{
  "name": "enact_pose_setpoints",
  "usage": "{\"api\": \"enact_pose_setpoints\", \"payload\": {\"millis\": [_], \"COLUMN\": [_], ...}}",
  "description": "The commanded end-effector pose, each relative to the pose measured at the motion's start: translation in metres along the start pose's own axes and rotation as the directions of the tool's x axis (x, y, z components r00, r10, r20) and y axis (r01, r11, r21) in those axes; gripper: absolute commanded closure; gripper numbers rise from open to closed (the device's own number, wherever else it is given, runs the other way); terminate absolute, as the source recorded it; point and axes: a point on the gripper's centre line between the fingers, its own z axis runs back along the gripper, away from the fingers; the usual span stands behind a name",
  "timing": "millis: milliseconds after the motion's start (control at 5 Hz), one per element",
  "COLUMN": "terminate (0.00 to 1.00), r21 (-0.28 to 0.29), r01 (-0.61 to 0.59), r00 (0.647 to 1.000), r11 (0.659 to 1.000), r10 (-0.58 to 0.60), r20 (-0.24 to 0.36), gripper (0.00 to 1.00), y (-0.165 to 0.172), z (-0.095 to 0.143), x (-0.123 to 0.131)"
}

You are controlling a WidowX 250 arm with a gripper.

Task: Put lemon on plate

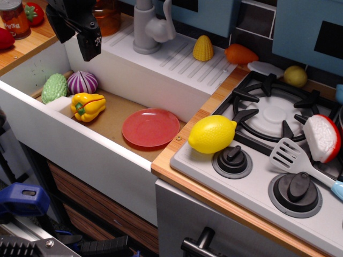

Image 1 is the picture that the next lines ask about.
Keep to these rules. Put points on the blue plastic clamp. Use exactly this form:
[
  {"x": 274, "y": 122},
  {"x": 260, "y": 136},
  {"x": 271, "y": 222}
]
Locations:
[{"x": 24, "y": 200}]

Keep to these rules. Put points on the white foam block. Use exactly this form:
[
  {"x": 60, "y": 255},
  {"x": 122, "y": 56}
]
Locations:
[{"x": 62, "y": 105}]

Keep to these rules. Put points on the green bumpy toy gourd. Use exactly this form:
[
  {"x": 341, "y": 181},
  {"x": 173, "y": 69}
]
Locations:
[{"x": 54, "y": 88}]

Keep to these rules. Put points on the red toy strawberry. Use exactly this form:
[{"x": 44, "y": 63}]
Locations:
[{"x": 34, "y": 14}]

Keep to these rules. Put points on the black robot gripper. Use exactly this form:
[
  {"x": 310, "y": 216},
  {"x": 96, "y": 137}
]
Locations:
[{"x": 68, "y": 17}]

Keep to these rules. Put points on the white flat toy piece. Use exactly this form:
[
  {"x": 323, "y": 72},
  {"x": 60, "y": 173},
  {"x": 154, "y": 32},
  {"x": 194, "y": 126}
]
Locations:
[{"x": 265, "y": 68}]

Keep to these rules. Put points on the purple striped toy onion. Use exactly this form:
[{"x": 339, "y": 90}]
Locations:
[{"x": 82, "y": 82}]

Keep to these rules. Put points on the small black stove knob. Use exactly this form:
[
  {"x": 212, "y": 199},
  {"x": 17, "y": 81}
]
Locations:
[{"x": 232, "y": 163}]

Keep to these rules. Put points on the metal oven door handle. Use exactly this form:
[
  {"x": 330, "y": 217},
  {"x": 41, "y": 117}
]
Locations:
[{"x": 201, "y": 246}]

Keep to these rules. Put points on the yellow toy bell pepper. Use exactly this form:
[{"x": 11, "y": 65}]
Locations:
[{"x": 86, "y": 107}]

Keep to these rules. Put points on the orange toy carrot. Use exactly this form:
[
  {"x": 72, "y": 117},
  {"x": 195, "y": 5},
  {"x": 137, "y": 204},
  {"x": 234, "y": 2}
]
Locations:
[{"x": 238, "y": 54}]

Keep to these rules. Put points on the yellow-green toy potato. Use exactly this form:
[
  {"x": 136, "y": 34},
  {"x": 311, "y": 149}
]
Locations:
[{"x": 295, "y": 76}]

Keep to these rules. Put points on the black stove burner grate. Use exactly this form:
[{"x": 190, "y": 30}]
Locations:
[{"x": 267, "y": 109}]

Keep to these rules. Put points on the grey toy faucet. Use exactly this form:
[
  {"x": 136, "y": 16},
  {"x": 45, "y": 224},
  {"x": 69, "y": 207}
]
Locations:
[{"x": 149, "y": 31}]

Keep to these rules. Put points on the red toy vegetable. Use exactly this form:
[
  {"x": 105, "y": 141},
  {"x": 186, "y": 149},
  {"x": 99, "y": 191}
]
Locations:
[{"x": 6, "y": 39}]

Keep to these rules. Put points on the red plastic plate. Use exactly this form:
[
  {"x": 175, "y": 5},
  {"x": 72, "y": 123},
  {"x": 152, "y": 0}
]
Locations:
[{"x": 150, "y": 127}]

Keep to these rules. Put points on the large black stove knob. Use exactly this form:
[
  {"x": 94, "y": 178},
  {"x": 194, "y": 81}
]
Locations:
[{"x": 295, "y": 195}]

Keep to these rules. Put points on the yellow toy corn piece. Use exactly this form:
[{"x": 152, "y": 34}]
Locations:
[{"x": 203, "y": 49}]

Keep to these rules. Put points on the yellow plastic toy lemon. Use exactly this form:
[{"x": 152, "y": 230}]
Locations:
[{"x": 212, "y": 134}]

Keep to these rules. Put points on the toy beans can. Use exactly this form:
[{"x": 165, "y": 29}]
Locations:
[{"x": 14, "y": 18}]

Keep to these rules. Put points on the orange transparent toy pot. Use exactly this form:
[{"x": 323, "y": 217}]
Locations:
[{"x": 108, "y": 16}]

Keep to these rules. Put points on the red and white toy sushi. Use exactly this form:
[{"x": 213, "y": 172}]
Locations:
[{"x": 323, "y": 138}]

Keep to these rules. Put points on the grey spatula with blue handle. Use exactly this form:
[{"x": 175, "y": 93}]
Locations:
[{"x": 291, "y": 158}]

